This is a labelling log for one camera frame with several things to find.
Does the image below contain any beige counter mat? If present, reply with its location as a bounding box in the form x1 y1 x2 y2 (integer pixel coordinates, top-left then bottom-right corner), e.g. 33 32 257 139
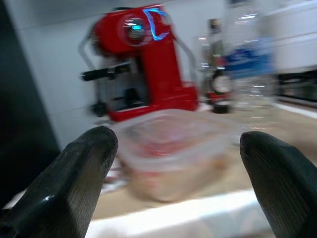
94 99 317 221

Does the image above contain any dark fridge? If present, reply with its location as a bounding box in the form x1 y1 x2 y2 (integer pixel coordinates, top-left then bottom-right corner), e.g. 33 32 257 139
0 0 61 209

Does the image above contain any clear plastic food container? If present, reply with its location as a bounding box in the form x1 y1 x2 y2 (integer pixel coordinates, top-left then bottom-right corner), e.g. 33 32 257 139
115 110 240 203

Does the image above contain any small red white packet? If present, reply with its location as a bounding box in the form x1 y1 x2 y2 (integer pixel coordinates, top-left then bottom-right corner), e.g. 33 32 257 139
105 166 129 189

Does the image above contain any black gas hob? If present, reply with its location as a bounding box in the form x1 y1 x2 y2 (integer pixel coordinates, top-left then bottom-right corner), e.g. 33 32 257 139
274 66 317 107

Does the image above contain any clear water bottle blue cap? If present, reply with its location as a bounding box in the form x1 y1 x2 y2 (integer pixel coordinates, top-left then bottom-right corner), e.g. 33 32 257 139
222 0 278 119

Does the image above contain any red coffee machine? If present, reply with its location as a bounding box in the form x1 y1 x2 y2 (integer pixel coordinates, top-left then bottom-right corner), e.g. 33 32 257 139
78 3 200 122

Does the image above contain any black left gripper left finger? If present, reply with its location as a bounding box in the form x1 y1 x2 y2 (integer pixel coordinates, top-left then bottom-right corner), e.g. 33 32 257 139
0 125 119 238

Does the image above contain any clear wine glass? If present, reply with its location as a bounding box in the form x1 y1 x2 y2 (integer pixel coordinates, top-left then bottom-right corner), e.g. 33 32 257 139
193 34 216 100

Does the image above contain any small dark round bottle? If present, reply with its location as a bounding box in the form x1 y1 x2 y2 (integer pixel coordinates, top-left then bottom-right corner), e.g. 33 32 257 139
207 18 235 115

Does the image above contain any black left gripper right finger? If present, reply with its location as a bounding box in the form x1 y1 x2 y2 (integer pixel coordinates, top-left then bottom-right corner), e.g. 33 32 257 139
239 131 317 238

